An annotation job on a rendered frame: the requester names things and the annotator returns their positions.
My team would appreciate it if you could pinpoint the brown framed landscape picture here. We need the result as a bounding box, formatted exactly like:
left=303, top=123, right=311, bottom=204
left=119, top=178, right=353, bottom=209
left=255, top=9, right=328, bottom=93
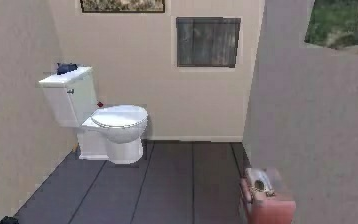
left=79, top=0, right=166, bottom=14

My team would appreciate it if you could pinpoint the dark blue cloth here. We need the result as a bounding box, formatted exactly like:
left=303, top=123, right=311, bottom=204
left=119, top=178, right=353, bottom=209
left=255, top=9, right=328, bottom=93
left=56, top=62, right=79, bottom=76

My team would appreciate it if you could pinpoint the window with green view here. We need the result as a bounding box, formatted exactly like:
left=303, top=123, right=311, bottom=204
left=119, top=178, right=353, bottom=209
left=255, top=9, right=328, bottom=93
left=304, top=0, right=358, bottom=58

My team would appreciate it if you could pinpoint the dark grey framed picture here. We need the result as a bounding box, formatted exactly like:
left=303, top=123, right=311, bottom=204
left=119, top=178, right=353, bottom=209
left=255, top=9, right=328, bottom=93
left=175, top=16, right=242, bottom=69

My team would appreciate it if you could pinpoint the white toilet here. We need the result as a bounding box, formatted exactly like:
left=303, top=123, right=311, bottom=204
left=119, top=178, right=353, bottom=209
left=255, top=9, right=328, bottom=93
left=37, top=66, right=149, bottom=165

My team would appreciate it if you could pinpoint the black object on floor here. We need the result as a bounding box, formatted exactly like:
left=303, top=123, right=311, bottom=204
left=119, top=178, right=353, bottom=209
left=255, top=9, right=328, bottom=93
left=0, top=215, right=20, bottom=224

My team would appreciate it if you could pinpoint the white bag in bin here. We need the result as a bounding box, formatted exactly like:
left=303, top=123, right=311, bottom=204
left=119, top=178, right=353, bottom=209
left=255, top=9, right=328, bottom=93
left=245, top=167, right=277, bottom=198

